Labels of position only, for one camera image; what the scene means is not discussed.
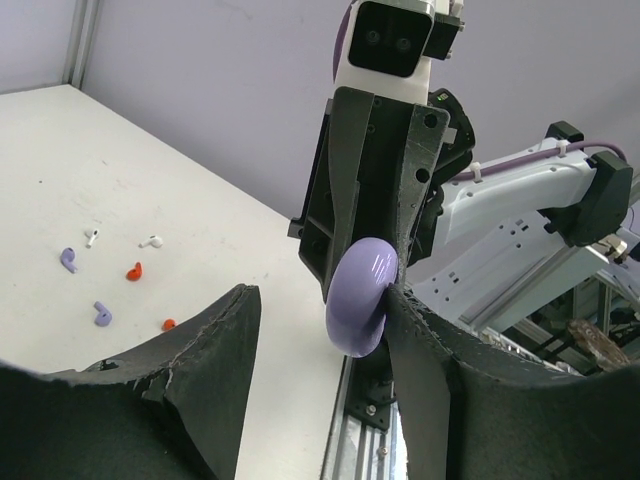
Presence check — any white earbud right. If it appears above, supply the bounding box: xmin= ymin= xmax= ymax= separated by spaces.
xmin=138 ymin=235 xmax=164 ymax=249

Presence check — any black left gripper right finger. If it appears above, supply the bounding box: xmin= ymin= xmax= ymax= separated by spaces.
xmin=385 ymin=287 xmax=639 ymax=479

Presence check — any orange earbud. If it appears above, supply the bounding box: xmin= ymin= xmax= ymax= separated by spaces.
xmin=126 ymin=262 xmax=143 ymax=282
xmin=161 ymin=318 xmax=176 ymax=332

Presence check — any aluminium frame post left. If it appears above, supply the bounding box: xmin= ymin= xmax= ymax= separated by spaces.
xmin=62 ymin=0 xmax=102 ymax=90

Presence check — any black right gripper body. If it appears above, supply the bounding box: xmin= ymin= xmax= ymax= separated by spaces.
xmin=288 ymin=88 xmax=475 ymax=292

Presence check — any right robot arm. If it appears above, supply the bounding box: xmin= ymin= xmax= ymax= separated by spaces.
xmin=289 ymin=87 xmax=633 ymax=338

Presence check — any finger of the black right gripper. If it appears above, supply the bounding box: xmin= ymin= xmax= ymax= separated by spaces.
xmin=394 ymin=105 xmax=449 ymax=285
xmin=325 ymin=87 xmax=375 ymax=280

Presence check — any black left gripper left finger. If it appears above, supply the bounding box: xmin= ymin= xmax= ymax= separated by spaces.
xmin=1 ymin=284 xmax=261 ymax=479

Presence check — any white earbud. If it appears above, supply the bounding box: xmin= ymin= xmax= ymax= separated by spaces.
xmin=138 ymin=235 xmax=164 ymax=249
xmin=85 ymin=228 xmax=100 ymax=249

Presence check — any orange earbud far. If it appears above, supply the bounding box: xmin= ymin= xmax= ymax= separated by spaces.
xmin=126 ymin=262 xmax=143 ymax=282

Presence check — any white earbud left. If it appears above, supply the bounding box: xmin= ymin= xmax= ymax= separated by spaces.
xmin=85 ymin=228 xmax=100 ymax=249

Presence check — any aluminium mounting rail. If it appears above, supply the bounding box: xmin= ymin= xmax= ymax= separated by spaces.
xmin=320 ymin=354 xmax=409 ymax=480

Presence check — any orange earbud near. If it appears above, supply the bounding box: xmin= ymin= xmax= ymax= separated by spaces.
xmin=161 ymin=318 xmax=176 ymax=332

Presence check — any purple earbud far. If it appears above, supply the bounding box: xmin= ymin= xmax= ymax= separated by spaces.
xmin=59 ymin=247 xmax=77 ymax=274

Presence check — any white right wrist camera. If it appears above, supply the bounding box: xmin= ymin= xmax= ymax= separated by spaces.
xmin=333 ymin=0 xmax=465 ymax=105

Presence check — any purple earbud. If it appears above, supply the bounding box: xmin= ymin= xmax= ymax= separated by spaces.
xmin=93 ymin=301 xmax=113 ymax=327
xmin=59 ymin=247 xmax=77 ymax=274

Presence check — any purple earbud near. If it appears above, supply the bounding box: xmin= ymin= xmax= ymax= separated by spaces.
xmin=93 ymin=301 xmax=113 ymax=327

